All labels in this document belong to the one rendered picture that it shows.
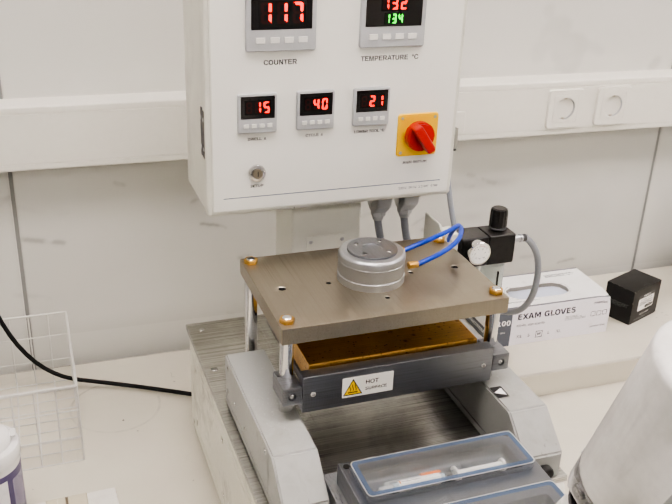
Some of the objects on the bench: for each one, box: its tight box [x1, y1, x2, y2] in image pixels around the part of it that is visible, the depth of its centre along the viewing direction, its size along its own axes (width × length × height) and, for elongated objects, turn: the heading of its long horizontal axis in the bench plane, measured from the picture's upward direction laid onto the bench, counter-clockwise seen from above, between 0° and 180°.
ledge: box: [459, 266, 672, 396], centre depth 166 cm, size 30×84×4 cm, turn 104°
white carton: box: [465, 267, 610, 347], centre depth 158 cm, size 12×23×7 cm, turn 104°
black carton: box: [606, 269, 662, 325], centre depth 163 cm, size 6×9×7 cm
